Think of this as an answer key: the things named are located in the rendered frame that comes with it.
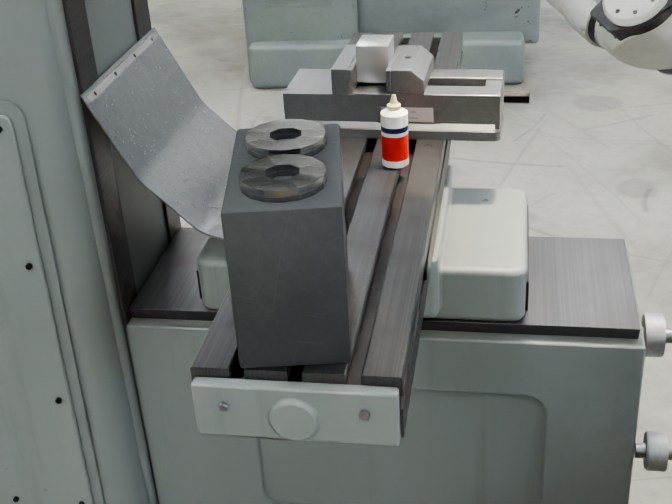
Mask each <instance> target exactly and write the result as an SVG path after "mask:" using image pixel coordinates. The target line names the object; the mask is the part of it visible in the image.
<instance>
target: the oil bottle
mask: <svg viewBox="0 0 672 504"><path fill-rule="evenodd" d="M380 115H381V145H382V164H383V165H384V166H385V167H387V168H391V169H398V168H403V167H405V166H407V165H408V164H409V135H408V111H407V110H406V109H404V108H401V104H400V103H398V102H397V98H396V95H395V94H392V96H391V100H390V103H388V104H387V108H386V109H384V110H382V111H381V113H380Z"/></svg>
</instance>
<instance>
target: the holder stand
mask: <svg viewBox="0 0 672 504"><path fill-rule="evenodd" d="M342 166H343V164H342V154H341V137H340V126H339V124H337V123H333V124H318V123H316V122H313V121H308V120H303V119H283V120H276V121H270V122H267V123H263V124H260V125H257V126H256V127H254V128H246V129H238V130H237V133H236V139H235V144H234V149H233V154H232V159H231V164H230V169H229V174H228V179H227V184H226V189H225V194H224V200H223V205H222V210H221V223H222V231H223V239H224V247H225V255H226V263H227V270H228V278H229V286H230V294H231V302H232V310H233V318H234V326H235V334H236V342H237V350H238V357H239V365H240V367H241V368H260V367H278V366H297V365H316V364H334V363H349V362H351V360H352V345H351V322H350V299H349V277H348V256H347V239H346V222H345V205H344V188H343V171H342Z"/></svg>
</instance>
